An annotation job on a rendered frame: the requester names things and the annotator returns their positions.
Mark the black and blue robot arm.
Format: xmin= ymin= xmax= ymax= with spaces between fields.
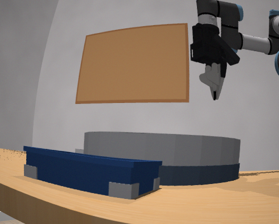
xmin=196 ymin=0 xmax=279 ymax=75

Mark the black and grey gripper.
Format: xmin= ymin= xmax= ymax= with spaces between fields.
xmin=190 ymin=23 xmax=227 ymax=100

